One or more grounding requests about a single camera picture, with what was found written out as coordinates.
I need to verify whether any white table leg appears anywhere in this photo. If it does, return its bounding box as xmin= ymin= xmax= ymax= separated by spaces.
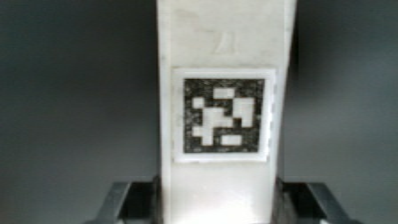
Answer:
xmin=156 ymin=0 xmax=297 ymax=224

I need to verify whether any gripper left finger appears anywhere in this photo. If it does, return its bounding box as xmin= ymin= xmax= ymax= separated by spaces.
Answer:
xmin=87 ymin=177 xmax=162 ymax=224

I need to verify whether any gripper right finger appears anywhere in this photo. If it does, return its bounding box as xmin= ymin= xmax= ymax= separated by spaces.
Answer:
xmin=272 ymin=180 xmax=355 ymax=224

